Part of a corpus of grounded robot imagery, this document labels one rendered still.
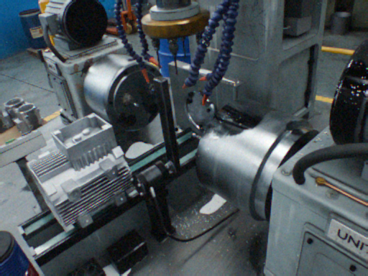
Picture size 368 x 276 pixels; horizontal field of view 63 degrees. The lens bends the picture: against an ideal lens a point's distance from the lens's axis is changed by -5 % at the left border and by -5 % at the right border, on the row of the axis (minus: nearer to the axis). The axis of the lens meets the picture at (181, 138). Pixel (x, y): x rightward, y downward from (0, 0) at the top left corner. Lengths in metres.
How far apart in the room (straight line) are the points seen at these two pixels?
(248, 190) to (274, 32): 0.44
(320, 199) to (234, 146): 0.22
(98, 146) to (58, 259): 0.30
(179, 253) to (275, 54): 0.60
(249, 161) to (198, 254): 0.34
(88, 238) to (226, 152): 0.43
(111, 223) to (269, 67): 0.61
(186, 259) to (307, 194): 0.44
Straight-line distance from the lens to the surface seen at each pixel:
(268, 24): 0.89
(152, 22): 0.81
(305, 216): 0.57
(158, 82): 0.68
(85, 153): 0.75
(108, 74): 1.07
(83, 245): 0.87
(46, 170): 0.76
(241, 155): 0.64
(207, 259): 0.87
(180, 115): 1.12
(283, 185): 0.54
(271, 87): 0.95
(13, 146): 0.99
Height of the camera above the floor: 1.52
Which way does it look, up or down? 34 degrees down
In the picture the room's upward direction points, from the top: 8 degrees counter-clockwise
